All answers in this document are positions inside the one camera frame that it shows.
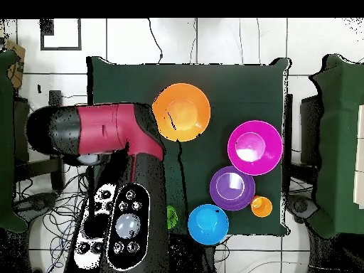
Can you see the large orange bowl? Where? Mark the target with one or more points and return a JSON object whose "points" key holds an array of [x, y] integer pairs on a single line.
{"points": [[187, 96]]}

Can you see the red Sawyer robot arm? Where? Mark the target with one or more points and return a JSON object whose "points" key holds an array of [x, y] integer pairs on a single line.
{"points": [[99, 128]]}

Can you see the green cup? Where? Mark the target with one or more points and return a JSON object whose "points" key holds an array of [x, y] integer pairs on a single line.
{"points": [[172, 217]]}

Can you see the purple bowl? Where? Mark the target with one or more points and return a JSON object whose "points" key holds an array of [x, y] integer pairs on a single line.
{"points": [[244, 199]]}

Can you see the large blue bowl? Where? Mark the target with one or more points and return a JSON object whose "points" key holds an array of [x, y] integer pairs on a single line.
{"points": [[209, 227]]}

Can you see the large pink bowl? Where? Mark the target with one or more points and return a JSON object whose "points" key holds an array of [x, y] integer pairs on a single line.
{"points": [[267, 159]]}

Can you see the dark green tablecloth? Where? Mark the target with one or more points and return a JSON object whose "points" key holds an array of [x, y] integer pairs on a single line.
{"points": [[241, 85]]}

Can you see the yellow-orange cup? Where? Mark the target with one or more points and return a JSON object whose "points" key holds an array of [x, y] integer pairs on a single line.
{"points": [[261, 207]]}

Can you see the green-covered side table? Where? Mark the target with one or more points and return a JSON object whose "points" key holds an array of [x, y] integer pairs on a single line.
{"points": [[7, 142], [338, 142]]}

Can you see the cardboard box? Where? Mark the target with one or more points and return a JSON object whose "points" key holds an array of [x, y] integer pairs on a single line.
{"points": [[16, 71]]}

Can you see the black square floor frame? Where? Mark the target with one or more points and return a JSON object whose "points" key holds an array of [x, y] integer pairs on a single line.
{"points": [[42, 39]]}

